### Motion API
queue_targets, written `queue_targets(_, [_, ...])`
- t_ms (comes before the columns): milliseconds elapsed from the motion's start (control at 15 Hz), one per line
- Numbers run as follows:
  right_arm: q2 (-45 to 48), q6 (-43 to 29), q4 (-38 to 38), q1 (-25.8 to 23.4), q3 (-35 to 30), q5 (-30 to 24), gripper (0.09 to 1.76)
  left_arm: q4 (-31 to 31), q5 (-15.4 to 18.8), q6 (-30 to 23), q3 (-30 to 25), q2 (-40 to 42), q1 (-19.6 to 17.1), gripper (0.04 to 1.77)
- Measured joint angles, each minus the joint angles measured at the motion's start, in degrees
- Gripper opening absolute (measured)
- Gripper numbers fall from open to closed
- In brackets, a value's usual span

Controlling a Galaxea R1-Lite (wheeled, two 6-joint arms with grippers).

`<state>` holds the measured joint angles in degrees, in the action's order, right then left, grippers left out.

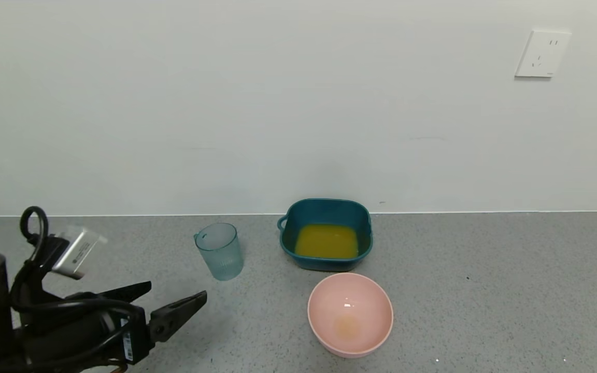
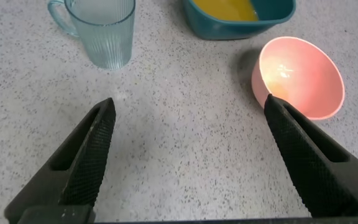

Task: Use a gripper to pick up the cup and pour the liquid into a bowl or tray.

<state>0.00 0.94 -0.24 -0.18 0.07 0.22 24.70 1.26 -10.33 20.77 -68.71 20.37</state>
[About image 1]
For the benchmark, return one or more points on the white wall socket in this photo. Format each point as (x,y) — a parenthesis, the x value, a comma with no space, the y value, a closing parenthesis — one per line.
(542,54)

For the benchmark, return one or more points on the pink round bowl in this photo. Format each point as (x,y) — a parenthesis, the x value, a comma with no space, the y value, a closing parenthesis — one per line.
(349,316)

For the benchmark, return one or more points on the teal square plastic basin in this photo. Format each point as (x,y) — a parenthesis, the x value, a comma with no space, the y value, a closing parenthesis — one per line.
(329,211)

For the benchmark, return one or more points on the orange juice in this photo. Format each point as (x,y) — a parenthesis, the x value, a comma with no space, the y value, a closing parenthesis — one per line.
(327,242)

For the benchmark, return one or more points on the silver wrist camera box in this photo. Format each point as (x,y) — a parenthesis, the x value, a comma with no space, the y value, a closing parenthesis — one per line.
(78,251)

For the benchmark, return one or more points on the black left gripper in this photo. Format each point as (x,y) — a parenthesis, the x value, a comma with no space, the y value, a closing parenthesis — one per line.
(131,338)

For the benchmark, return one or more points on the clear ribbed plastic cup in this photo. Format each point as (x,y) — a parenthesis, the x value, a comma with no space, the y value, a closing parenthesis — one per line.
(221,254)

